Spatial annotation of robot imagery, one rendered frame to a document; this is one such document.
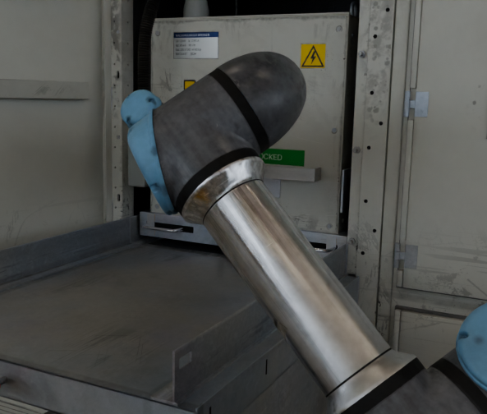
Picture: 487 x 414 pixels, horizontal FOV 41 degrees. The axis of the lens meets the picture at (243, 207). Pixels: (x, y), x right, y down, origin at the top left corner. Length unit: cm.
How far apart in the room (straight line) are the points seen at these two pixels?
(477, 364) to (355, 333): 12
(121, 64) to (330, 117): 53
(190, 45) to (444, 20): 59
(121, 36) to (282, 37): 40
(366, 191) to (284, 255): 69
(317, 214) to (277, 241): 76
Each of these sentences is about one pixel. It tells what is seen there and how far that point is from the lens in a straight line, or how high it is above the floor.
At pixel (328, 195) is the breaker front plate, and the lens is 145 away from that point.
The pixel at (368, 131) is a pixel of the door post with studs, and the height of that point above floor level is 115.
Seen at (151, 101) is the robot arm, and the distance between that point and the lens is 121.
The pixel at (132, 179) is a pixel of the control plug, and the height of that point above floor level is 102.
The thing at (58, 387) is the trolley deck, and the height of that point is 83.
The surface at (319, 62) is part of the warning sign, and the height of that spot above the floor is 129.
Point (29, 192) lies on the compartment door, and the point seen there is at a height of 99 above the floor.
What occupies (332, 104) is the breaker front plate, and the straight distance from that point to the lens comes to 143.
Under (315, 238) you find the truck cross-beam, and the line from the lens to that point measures 146.
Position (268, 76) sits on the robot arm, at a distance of 78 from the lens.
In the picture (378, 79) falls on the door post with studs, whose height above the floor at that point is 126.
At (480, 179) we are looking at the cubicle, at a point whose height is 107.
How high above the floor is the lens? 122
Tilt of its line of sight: 10 degrees down
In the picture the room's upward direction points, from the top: 1 degrees clockwise
